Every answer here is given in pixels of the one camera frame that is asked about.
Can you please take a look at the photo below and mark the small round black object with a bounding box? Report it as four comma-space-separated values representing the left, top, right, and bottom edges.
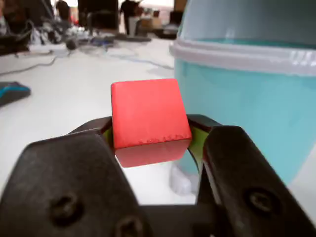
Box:
65, 38, 79, 50

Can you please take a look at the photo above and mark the teal cartoon animal bin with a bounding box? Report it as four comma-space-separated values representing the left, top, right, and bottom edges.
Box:
169, 0, 316, 196

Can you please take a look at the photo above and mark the pile of black equipment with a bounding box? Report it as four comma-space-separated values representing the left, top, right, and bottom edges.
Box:
0, 0, 55, 56

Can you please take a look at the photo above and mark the person in black clothes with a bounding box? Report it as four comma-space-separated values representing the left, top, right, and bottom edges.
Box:
119, 0, 140, 35

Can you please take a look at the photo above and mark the brown cardboard box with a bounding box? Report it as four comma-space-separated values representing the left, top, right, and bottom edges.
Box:
174, 0, 188, 12

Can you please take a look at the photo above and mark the red cube block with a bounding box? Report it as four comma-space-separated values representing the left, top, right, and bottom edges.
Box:
110, 78, 193, 168

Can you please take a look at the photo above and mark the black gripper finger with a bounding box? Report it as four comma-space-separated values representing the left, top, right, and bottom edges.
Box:
186, 114, 316, 237
0, 116, 149, 237

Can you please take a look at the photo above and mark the flat black keyboard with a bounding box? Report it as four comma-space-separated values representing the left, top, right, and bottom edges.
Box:
113, 34, 153, 42

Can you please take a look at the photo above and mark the black and teal device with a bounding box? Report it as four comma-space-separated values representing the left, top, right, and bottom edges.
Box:
0, 81, 32, 107

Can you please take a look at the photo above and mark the person in dark top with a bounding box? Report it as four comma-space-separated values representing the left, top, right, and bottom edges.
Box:
55, 0, 72, 23

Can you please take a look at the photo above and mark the grey cable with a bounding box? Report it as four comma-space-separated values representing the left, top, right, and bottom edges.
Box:
0, 50, 59, 76

